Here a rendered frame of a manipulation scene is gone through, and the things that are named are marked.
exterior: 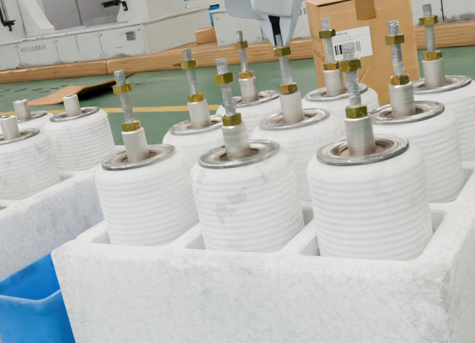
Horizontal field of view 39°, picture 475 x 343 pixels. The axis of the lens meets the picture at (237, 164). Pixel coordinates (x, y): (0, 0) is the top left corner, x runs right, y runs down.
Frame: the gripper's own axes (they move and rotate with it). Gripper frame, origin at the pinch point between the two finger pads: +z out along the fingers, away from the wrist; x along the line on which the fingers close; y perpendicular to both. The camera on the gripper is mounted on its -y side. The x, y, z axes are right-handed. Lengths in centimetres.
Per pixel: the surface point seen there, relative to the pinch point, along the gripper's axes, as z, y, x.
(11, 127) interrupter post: 7.7, 16.5, -39.2
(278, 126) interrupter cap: 8.9, 4.2, 1.3
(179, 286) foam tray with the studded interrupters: 18.9, 20.4, 3.2
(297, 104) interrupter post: 7.5, 0.9, 1.1
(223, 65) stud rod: 0.9, 11.9, 4.6
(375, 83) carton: 27, -87, -64
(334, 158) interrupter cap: 9.0, 10.3, 14.7
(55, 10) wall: -6, -279, -666
